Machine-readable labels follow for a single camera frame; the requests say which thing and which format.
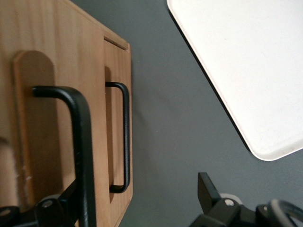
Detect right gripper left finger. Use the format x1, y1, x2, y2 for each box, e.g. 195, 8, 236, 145
35, 181, 80, 227

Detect wooden drawer with thin handle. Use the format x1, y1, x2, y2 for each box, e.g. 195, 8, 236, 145
103, 35, 130, 220

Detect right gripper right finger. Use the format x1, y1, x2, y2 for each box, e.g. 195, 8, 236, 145
189, 172, 256, 227

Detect wooden cabinet body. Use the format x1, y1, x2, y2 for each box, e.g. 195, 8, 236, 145
0, 0, 133, 227

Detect white rectangular tray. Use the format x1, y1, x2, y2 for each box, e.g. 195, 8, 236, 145
166, 0, 303, 162

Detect large black drawer handle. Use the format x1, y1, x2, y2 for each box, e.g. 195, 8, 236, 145
32, 85, 97, 227

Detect thin black drawer handle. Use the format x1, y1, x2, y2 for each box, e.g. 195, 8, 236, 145
105, 81, 131, 193

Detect wooden drawer with black handle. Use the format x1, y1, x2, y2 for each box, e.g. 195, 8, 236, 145
0, 0, 106, 227

